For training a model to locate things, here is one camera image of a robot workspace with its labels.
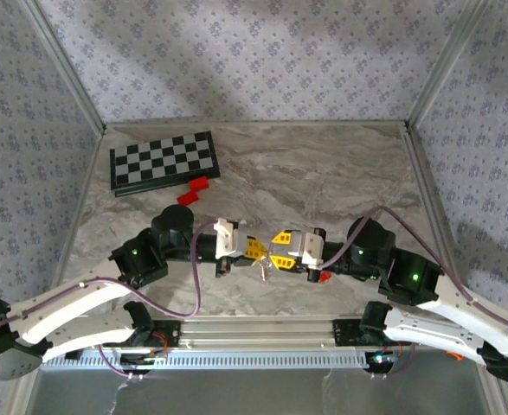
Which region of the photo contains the grey slotted cable duct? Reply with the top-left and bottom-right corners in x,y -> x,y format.
41,350 -> 367,371

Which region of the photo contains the silver keyring with keys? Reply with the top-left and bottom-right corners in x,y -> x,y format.
256,248 -> 276,282

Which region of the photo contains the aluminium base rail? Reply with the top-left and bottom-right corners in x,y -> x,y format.
41,316 -> 495,352

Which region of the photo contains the aluminium frame post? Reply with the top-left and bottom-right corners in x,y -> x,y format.
407,0 -> 495,131
19,0 -> 107,133

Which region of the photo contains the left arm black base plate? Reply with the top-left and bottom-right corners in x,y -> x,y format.
132,319 -> 181,348

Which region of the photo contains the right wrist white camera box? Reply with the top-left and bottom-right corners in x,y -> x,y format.
288,228 -> 327,268

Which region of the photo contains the black and grey chessboard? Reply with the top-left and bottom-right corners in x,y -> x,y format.
109,131 -> 221,199

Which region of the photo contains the aluminium table side rail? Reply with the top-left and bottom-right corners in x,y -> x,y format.
41,127 -> 107,316
402,124 -> 482,316

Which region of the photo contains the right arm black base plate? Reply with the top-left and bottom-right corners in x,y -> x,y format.
331,318 -> 412,347

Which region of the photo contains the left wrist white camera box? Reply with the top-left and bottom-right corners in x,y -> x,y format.
213,218 -> 249,260

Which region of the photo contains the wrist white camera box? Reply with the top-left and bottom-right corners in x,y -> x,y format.
288,228 -> 327,268
213,218 -> 249,260

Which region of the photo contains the aluminium table back rail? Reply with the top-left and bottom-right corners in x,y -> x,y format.
105,121 -> 408,129

